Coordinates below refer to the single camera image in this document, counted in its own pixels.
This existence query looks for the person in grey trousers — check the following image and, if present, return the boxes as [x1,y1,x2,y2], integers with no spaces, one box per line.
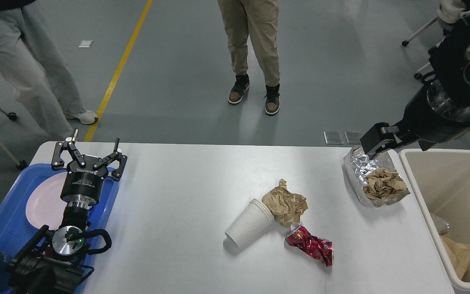
[0,0,98,140]

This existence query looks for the brown paper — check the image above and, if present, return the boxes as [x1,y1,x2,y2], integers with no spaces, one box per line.
[363,168,410,203]
[262,179,308,227]

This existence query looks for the pink plate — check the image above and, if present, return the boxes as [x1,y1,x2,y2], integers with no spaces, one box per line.
[26,172,83,229]

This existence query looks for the aluminium foil tray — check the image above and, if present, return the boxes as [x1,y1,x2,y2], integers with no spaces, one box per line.
[430,214,451,236]

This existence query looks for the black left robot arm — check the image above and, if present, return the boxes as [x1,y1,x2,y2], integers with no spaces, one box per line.
[6,129,128,294]

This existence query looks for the beige plastic bin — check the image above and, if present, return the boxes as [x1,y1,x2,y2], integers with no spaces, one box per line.
[399,149,470,294]

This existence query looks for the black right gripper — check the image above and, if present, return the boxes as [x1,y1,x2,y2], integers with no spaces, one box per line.
[360,80,470,160]

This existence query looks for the crushed red can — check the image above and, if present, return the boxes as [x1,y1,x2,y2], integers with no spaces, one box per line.
[285,225,334,267]

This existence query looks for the brown paper bag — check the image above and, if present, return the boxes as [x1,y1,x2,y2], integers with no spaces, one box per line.
[440,233,470,280]

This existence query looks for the white office chair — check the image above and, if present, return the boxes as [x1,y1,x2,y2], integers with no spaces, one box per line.
[401,0,470,80]

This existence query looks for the foil ball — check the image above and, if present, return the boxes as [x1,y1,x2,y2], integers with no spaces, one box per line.
[344,146,410,208]

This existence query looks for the white paper cups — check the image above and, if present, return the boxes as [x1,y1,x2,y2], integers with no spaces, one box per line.
[224,198,274,248]

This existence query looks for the person in khaki trousers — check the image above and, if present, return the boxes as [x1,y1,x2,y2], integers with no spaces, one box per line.
[217,0,280,116]

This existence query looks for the metal floor socket plate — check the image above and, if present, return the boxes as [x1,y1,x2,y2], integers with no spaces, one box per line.
[323,131,344,145]

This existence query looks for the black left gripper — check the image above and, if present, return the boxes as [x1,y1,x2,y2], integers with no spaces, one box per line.
[51,128,128,203]

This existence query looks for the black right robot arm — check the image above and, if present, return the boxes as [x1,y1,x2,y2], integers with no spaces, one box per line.
[361,16,470,160]

